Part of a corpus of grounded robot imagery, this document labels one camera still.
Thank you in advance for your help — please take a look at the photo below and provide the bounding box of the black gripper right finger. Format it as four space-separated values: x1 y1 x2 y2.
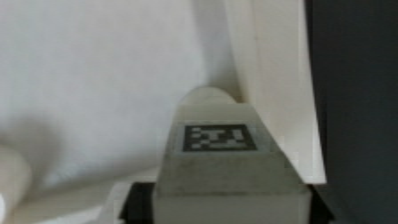
309 185 334 224

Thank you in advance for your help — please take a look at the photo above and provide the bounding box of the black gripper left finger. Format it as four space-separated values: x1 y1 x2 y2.
119 182 155 224

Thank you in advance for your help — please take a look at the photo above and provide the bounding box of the white table leg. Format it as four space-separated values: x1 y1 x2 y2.
149 103 315 224

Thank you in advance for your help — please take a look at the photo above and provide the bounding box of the white square tabletop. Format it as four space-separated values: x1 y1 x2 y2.
0 0 325 224

